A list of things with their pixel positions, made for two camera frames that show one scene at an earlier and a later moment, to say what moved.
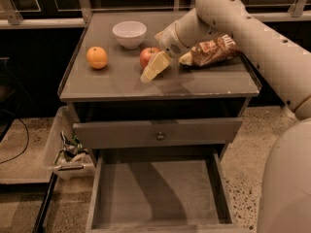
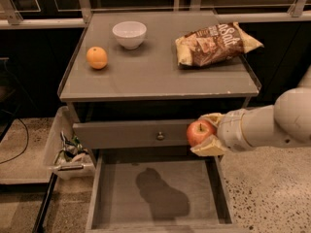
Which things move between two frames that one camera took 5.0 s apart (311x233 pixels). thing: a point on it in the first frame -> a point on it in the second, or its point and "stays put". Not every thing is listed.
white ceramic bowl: [130, 34] stays put
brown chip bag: [221, 48] stays put
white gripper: [170, 40] -> [230, 130]
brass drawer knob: [160, 137] stays put
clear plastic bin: [60, 157] stays put
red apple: [146, 54] -> [198, 130]
